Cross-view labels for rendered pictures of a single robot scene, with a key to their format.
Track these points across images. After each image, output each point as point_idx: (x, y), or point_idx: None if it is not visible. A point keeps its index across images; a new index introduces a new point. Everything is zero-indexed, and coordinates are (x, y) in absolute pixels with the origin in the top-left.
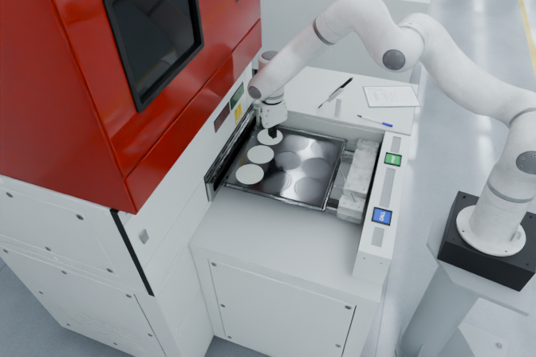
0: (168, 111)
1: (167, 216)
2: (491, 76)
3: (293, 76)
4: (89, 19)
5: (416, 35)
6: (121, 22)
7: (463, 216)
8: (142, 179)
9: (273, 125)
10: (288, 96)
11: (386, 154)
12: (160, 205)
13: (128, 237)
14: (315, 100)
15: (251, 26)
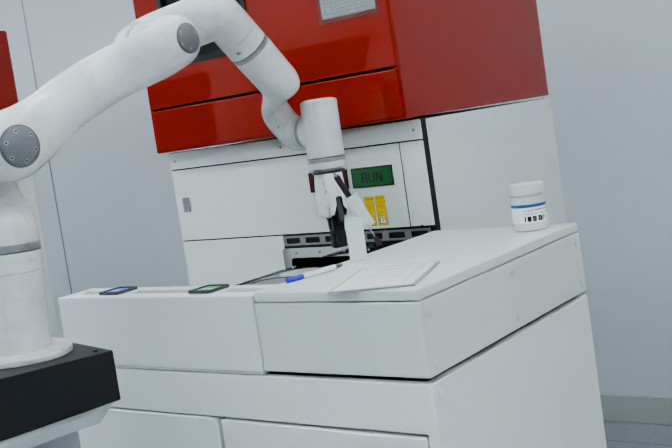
0: (198, 87)
1: (217, 218)
2: (62, 72)
3: (262, 110)
4: None
5: (128, 26)
6: None
7: (61, 341)
8: (164, 125)
9: (320, 214)
10: (439, 238)
11: (223, 284)
12: (210, 196)
13: (174, 188)
14: (414, 248)
15: (363, 69)
